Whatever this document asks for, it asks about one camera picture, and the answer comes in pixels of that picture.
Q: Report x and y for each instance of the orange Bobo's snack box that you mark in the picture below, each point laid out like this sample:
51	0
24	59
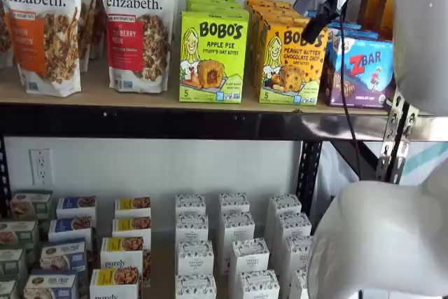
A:
273	9
280	78
266	1
280	16

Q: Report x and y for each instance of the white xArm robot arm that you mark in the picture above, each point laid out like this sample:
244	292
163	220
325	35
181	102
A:
378	236

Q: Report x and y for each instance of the blue Zbar snack box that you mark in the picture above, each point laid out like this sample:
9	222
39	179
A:
367	78
350	26
360	34

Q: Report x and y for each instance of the large orange cereal box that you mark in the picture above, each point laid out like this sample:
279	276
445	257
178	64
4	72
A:
378	12

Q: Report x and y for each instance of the green Bobo's snack box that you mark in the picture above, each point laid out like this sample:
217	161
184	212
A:
213	6
213	68

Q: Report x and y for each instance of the black metal shelf rack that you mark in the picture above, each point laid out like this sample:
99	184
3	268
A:
140	120
407	131

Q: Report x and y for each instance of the white granola box yellow band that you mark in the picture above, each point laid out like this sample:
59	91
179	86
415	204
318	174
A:
131	226
122	253
113	283
132	206

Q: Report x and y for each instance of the white granola box blue band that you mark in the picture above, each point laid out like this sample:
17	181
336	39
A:
70	227
75	206
63	255
50	285

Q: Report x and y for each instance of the green granola box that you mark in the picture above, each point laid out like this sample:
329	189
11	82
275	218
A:
7	290
19	234
12	264
31	204

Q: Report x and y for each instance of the white fabric sheet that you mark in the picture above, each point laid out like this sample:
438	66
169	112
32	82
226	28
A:
330	173

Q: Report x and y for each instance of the white granola bag red label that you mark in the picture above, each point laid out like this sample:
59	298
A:
136	5

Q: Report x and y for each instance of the white patterned carton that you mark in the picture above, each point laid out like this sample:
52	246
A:
194	257
299	283
249	253
190	202
259	285
294	223
297	251
284	203
238	223
192	225
195	286
234	201

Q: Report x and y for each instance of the white granola bag orange label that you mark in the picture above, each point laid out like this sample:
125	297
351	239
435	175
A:
42	5

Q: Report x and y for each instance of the white wall outlet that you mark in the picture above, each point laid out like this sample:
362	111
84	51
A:
41	166

